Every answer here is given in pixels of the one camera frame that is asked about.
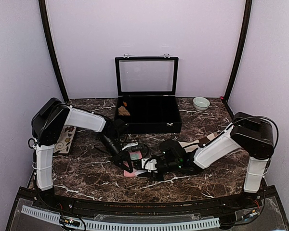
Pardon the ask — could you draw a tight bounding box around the floral square ceramic plate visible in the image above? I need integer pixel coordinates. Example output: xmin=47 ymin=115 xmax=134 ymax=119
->
xmin=53 ymin=126 xmax=76 ymax=154

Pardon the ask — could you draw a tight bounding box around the white slotted cable duct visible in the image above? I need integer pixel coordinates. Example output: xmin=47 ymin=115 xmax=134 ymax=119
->
xmin=21 ymin=205 xmax=220 ymax=231

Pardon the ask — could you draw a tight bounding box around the black compartment storage box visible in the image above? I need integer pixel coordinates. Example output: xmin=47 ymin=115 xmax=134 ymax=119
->
xmin=114 ymin=96 xmax=182 ymax=134

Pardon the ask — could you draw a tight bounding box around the beige rolled sock in box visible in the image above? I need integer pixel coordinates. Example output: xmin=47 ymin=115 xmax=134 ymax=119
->
xmin=118 ymin=106 xmax=131 ymax=116

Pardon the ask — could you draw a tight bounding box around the black right corner post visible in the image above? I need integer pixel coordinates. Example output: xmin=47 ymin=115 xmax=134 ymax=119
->
xmin=223 ymin=0 xmax=253 ymax=104

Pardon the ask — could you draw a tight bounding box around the glass-panel black box lid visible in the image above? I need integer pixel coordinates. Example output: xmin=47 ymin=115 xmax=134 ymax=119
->
xmin=115 ymin=56 xmax=179 ymax=96

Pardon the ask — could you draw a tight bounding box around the pink patterned sock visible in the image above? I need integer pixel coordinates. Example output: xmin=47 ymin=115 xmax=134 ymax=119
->
xmin=123 ymin=151 xmax=145 ymax=178

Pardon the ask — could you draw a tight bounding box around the small green circuit board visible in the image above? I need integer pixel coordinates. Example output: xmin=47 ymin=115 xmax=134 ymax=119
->
xmin=59 ymin=216 xmax=80 ymax=227

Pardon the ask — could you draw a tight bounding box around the black left corner post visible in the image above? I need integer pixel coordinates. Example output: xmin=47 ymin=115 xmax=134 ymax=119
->
xmin=38 ymin=0 xmax=69 ymax=102

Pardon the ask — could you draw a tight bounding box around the black corner post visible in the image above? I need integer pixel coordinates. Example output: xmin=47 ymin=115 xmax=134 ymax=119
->
xmin=38 ymin=0 xmax=69 ymax=102
xmin=223 ymin=0 xmax=253 ymax=104

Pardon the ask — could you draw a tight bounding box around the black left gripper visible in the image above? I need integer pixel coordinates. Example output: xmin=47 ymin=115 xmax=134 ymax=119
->
xmin=99 ymin=134 xmax=133 ymax=174

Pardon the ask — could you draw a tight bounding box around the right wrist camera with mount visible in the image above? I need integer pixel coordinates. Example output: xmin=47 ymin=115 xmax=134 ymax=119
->
xmin=133 ymin=158 xmax=158 ymax=172

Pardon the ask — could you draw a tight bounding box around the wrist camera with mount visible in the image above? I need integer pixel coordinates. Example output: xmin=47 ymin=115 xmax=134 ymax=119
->
xmin=133 ymin=158 xmax=158 ymax=172
xmin=121 ymin=142 xmax=149 ymax=153

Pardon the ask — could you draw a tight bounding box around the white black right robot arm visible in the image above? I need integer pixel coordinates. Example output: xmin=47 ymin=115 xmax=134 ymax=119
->
xmin=156 ymin=112 xmax=279 ymax=209

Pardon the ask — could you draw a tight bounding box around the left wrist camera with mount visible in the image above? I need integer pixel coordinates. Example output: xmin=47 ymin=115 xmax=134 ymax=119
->
xmin=121 ymin=142 xmax=149 ymax=153

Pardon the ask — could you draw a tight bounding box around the black front rail frame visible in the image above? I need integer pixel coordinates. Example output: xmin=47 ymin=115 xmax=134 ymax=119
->
xmin=6 ymin=186 xmax=289 ymax=231

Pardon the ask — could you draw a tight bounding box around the beige and brown sock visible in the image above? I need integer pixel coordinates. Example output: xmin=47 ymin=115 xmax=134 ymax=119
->
xmin=179 ymin=132 xmax=218 ymax=153

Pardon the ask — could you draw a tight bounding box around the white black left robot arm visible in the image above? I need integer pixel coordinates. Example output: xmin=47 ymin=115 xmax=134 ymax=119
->
xmin=28 ymin=98 xmax=133 ymax=210

